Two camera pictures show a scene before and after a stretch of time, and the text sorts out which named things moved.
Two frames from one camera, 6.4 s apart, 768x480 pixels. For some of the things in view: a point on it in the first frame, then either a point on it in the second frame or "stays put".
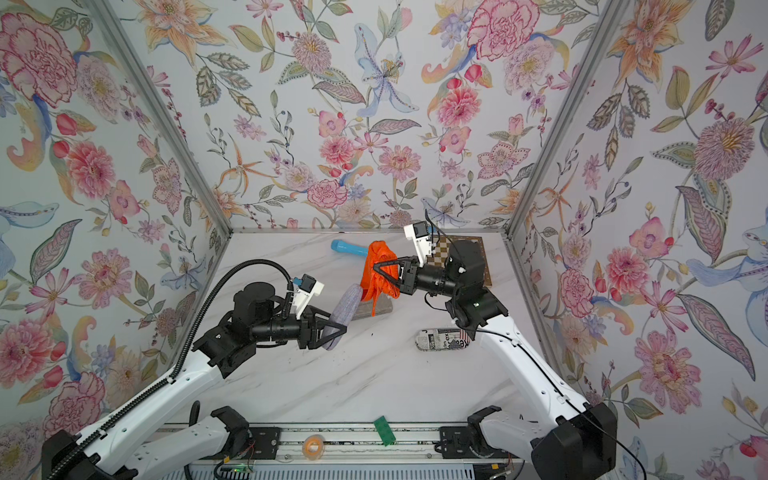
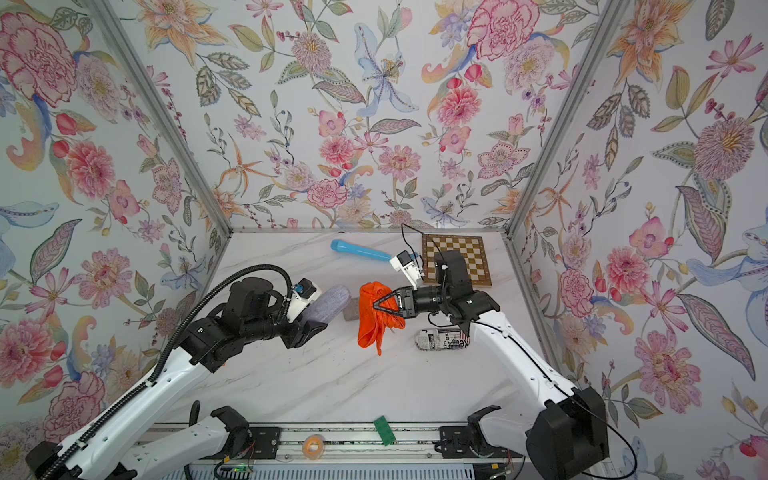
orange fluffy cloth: (373, 284) -> (374, 321)
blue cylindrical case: (340, 245) stays put
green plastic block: (384, 430) stays put
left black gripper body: (285, 329) stays put
